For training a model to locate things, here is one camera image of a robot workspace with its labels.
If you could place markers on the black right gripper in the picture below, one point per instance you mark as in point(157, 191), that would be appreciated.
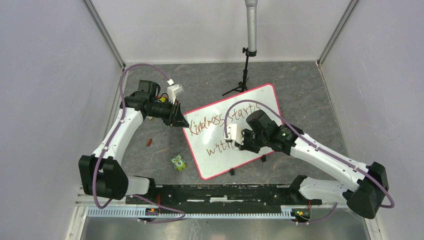
point(245, 146)

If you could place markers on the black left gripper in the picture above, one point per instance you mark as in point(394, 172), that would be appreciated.
point(175, 117)

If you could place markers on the brown marker cap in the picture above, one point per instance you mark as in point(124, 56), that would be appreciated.
point(149, 142)

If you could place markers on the white board with pink frame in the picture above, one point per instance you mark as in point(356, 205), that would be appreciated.
point(214, 128)

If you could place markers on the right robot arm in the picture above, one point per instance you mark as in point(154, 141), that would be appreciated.
point(362, 187)

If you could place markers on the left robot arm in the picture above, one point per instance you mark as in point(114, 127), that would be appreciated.
point(101, 172)

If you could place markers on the green owl number toy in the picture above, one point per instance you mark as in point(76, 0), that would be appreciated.
point(178, 162)

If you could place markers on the black tripod stand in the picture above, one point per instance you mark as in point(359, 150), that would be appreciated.
point(242, 85)

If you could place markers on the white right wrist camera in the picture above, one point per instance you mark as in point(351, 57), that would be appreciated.
point(234, 136)

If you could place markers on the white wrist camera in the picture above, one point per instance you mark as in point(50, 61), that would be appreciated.
point(234, 136)
point(173, 90)

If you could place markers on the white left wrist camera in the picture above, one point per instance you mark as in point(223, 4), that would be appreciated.
point(173, 90)

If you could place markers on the grey camera pole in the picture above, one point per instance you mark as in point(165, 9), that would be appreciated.
point(251, 14)

